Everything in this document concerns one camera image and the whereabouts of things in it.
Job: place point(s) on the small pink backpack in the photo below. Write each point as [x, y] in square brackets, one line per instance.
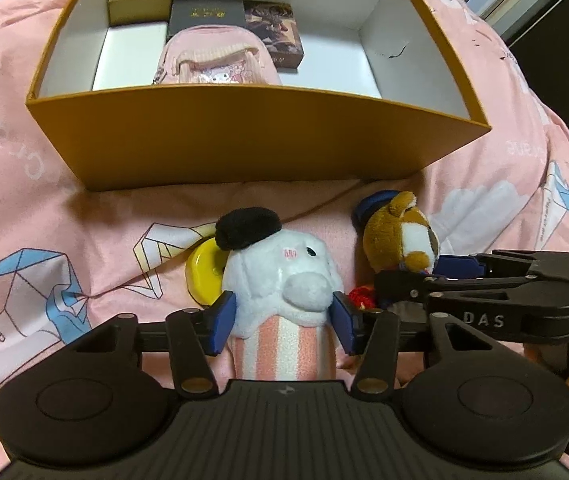
[214, 60]

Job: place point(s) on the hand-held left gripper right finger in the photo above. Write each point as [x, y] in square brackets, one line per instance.
[343, 325]

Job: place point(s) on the pink printed blanket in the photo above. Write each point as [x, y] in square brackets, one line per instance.
[39, 160]

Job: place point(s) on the orange cardboard box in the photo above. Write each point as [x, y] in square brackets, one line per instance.
[214, 145]

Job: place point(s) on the dark printed box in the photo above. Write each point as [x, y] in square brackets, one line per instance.
[274, 30]

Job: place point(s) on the black book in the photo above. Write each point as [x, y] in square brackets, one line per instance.
[204, 15]

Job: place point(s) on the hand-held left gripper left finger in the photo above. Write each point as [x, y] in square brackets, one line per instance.
[222, 325]

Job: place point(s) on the white plush with black beret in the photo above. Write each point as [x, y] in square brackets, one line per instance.
[274, 270]

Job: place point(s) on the red knitted ornament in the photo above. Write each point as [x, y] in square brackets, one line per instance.
[362, 297]

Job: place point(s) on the yellow round case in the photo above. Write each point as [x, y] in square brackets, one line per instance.
[204, 275]

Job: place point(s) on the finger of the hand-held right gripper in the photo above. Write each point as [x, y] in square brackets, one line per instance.
[457, 266]
[404, 285]

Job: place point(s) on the small gold box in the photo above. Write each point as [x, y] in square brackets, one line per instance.
[139, 7]

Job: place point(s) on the brown bear plush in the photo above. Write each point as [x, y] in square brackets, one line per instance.
[389, 235]

